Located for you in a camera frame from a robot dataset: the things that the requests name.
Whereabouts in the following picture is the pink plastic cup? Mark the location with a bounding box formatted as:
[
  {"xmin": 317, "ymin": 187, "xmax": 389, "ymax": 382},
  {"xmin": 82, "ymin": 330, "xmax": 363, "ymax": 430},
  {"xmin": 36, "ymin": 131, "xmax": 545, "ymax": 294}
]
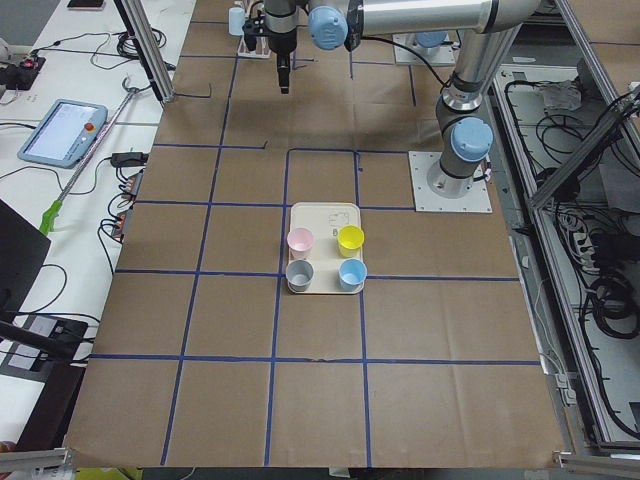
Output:
[{"xmin": 286, "ymin": 227, "xmax": 315, "ymax": 261}]

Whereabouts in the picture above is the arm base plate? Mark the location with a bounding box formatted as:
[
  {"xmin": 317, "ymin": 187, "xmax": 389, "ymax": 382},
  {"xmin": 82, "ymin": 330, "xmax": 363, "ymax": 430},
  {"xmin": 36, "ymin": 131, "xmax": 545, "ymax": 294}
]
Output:
[
  {"xmin": 408, "ymin": 151, "xmax": 492, "ymax": 214},
  {"xmin": 392, "ymin": 33, "xmax": 460, "ymax": 67}
]

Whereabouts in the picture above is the metal reacher grabber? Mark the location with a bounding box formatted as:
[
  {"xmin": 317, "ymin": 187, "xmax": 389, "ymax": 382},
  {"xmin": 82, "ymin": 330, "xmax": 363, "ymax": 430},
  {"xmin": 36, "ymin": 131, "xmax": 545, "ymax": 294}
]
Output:
[{"xmin": 39, "ymin": 78, "xmax": 152, "ymax": 236}]

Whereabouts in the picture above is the smartphone on table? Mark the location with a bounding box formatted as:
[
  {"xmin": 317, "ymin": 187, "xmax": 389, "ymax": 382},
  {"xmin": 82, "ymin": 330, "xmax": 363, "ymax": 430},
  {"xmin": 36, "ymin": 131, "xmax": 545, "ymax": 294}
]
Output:
[{"xmin": 67, "ymin": 0, "xmax": 106, "ymax": 11}]

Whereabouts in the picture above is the black power adapter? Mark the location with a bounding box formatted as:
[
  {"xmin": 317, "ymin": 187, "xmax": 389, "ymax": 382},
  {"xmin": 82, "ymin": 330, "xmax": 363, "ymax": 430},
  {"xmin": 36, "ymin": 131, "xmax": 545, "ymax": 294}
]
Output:
[{"xmin": 110, "ymin": 151, "xmax": 149, "ymax": 168}]

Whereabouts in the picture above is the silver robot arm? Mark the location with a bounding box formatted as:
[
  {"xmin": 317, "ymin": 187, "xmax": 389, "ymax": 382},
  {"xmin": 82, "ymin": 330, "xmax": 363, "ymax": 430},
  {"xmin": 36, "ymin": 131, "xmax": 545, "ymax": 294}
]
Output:
[
  {"xmin": 415, "ymin": 31, "xmax": 448, "ymax": 49},
  {"xmin": 228, "ymin": 0, "xmax": 539, "ymax": 199}
]

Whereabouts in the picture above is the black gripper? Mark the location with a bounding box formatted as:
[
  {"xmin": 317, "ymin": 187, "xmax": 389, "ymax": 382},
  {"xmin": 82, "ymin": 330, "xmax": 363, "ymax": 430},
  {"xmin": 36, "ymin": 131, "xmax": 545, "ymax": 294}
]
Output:
[{"xmin": 243, "ymin": 12, "xmax": 298, "ymax": 94}]

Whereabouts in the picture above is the light blue cup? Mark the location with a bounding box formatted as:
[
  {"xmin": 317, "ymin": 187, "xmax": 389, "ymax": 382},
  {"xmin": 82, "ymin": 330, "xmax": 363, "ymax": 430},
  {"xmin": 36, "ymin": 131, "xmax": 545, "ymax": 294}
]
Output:
[
  {"xmin": 228, "ymin": 6, "xmax": 245, "ymax": 37},
  {"xmin": 338, "ymin": 258, "xmax": 368, "ymax": 292}
]

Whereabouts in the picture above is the grey plastic cup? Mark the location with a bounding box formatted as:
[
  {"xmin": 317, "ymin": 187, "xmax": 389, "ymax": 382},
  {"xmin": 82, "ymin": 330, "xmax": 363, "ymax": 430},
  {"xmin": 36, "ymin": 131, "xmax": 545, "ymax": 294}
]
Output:
[{"xmin": 285, "ymin": 259, "xmax": 315, "ymax": 293}]

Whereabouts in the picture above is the white wire cup rack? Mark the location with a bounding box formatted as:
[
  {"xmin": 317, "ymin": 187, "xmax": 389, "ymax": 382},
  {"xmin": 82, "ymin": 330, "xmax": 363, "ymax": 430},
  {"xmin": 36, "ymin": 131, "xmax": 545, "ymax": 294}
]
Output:
[{"xmin": 235, "ymin": 0, "xmax": 271, "ymax": 60}]

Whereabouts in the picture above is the aluminium frame post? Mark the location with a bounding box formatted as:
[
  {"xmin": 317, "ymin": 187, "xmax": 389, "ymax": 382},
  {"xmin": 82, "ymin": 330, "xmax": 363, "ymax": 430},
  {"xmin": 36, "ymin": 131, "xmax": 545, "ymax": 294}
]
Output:
[{"xmin": 114, "ymin": 0, "xmax": 175, "ymax": 105}]

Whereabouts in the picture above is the blue teach pendant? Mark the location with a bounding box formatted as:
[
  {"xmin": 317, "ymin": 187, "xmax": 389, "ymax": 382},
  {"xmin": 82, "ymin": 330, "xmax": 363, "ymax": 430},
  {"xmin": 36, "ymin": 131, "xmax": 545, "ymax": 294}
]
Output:
[{"xmin": 17, "ymin": 99, "xmax": 108, "ymax": 168}]

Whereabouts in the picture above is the cream rabbit tray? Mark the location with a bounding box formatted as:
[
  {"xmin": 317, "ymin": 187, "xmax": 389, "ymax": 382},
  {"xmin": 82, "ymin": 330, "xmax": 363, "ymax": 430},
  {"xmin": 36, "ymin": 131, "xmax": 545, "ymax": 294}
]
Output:
[{"xmin": 289, "ymin": 202, "xmax": 364, "ymax": 295}]

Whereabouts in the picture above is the yellow plastic cup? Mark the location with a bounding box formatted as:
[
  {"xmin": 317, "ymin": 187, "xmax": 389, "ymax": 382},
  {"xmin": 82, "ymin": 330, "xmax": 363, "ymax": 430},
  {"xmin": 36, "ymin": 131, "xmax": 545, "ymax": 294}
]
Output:
[{"xmin": 337, "ymin": 225, "xmax": 365, "ymax": 258}]

